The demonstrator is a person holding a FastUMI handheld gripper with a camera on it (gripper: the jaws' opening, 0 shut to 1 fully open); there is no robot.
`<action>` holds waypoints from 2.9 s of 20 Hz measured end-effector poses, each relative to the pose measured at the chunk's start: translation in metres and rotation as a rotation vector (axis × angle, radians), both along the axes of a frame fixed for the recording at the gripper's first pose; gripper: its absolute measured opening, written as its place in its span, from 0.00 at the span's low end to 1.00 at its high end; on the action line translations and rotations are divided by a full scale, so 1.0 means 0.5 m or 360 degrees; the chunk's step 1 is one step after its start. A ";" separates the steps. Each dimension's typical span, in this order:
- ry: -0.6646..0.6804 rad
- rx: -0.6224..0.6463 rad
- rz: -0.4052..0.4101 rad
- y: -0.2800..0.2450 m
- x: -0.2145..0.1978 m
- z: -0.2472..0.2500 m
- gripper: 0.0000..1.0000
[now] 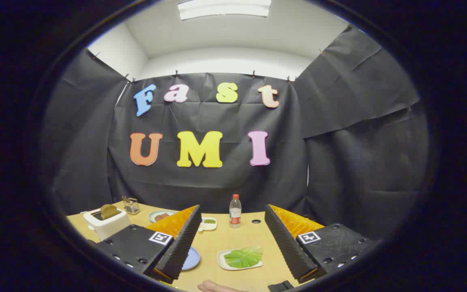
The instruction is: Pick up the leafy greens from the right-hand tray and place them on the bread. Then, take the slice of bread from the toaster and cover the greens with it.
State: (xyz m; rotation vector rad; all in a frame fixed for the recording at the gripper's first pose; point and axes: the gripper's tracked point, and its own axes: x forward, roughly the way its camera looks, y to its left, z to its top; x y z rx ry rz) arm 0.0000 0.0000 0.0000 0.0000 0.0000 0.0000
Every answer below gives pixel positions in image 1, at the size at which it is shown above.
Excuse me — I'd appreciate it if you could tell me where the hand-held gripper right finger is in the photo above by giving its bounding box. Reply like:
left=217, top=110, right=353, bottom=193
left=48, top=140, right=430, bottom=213
left=264, top=204, right=376, bottom=284

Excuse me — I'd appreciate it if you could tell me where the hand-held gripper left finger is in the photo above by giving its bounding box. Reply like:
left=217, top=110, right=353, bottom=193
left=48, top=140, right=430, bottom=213
left=94, top=205, right=202, bottom=284

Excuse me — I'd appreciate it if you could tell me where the pale green round plate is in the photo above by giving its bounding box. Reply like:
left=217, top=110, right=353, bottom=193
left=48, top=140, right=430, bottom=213
left=149, top=210, right=179, bottom=223

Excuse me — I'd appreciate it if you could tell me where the white divided tray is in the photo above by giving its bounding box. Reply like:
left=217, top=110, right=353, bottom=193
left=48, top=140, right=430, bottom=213
left=198, top=217, right=218, bottom=232

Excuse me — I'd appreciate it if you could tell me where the blue round plate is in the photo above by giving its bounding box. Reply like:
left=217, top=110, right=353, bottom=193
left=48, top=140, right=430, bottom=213
left=182, top=247, right=201, bottom=271

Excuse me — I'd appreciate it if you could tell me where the green lettuce leaf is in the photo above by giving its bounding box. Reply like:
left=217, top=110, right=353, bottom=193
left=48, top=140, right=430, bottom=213
left=224, top=247, right=263, bottom=269

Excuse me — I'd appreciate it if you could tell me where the white square plate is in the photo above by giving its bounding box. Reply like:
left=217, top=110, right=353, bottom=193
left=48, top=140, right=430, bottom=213
left=217, top=247, right=263, bottom=271

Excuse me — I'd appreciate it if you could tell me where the brown bread slice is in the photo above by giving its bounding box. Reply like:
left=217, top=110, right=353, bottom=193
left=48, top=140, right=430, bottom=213
left=100, top=204, right=120, bottom=220

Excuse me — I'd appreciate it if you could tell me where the white toaster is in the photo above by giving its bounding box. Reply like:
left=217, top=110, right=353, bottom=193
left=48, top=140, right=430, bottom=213
left=83, top=207, right=131, bottom=240

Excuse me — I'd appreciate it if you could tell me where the clear red-capped water bottle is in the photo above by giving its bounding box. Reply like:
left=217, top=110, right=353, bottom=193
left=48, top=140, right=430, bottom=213
left=229, top=194, right=242, bottom=229

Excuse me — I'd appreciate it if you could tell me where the black backdrop cloth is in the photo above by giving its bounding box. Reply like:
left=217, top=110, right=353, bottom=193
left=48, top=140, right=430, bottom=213
left=41, top=25, right=431, bottom=240

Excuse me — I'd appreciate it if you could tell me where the white ceiling light panel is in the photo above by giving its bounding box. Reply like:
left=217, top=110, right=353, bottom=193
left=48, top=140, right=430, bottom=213
left=178, top=0, right=272, bottom=21

